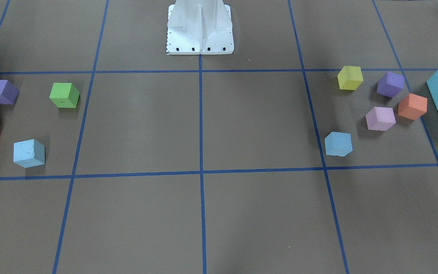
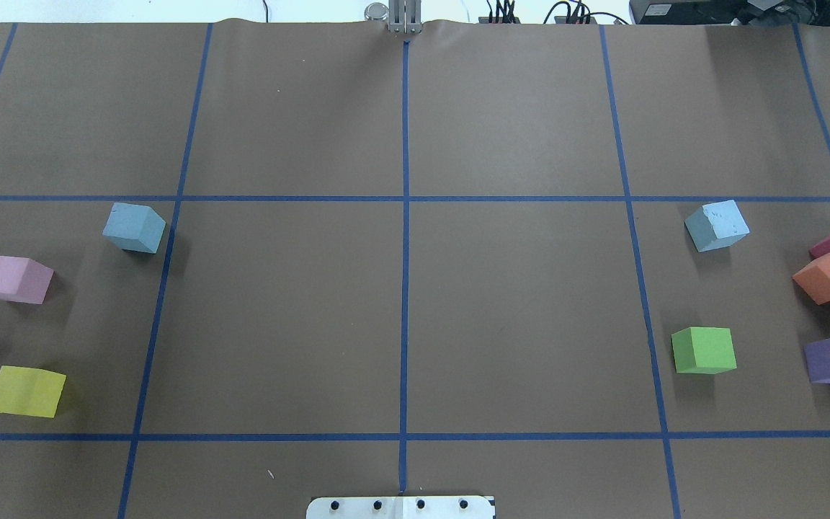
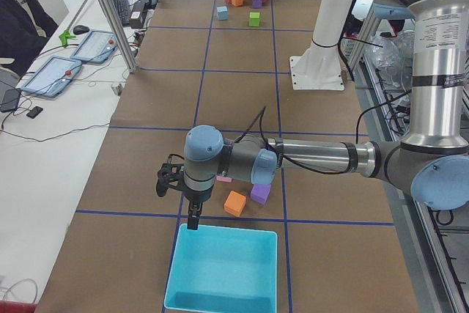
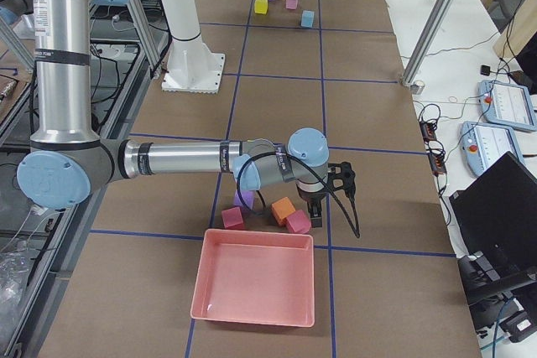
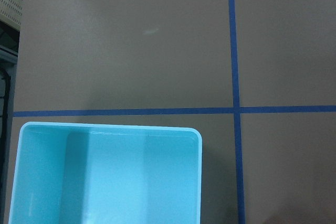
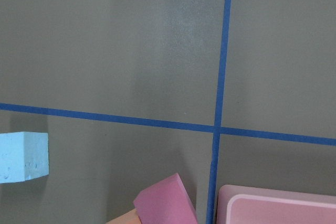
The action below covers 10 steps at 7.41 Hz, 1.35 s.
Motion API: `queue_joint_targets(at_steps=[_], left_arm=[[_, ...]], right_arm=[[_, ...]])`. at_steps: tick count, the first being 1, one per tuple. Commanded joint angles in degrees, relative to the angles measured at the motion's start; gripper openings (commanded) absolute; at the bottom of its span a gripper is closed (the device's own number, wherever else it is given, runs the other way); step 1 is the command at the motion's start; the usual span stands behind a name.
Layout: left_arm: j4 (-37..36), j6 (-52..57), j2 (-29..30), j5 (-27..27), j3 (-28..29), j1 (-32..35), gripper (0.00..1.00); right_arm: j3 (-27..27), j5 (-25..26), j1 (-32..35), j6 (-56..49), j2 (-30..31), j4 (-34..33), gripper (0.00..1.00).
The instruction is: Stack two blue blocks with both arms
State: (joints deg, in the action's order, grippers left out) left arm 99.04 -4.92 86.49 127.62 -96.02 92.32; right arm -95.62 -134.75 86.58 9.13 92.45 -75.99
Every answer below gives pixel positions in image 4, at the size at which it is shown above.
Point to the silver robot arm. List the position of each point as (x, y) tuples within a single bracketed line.
[(68, 160), (12, 10)]

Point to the pink plastic tray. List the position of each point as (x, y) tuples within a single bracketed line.
[(255, 277)]

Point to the light blue block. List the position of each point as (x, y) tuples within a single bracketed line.
[(307, 19)]

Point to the aluminium frame post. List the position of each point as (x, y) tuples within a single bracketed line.
[(432, 25)]

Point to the near teach pendant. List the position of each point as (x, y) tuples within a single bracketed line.
[(484, 143)]

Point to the magenta foam block near tray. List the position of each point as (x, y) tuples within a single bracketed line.
[(298, 222)]

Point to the right purple foam block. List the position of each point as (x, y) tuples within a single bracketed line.
[(244, 200)]

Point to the yellow foam block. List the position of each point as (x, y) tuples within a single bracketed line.
[(261, 7)]

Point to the magenta foam block left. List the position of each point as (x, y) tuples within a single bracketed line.
[(232, 219)]

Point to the far teach pendant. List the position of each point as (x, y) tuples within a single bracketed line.
[(507, 104)]

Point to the black laptop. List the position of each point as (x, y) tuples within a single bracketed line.
[(499, 210)]

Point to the right orange foam block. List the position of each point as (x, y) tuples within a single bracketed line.
[(281, 209)]

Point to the teach pendant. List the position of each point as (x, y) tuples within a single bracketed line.
[(507, 104), (484, 143)]

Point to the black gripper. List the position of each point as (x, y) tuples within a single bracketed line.
[(310, 198)]

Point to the light pink foam block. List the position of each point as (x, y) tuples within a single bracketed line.
[(291, 4)]

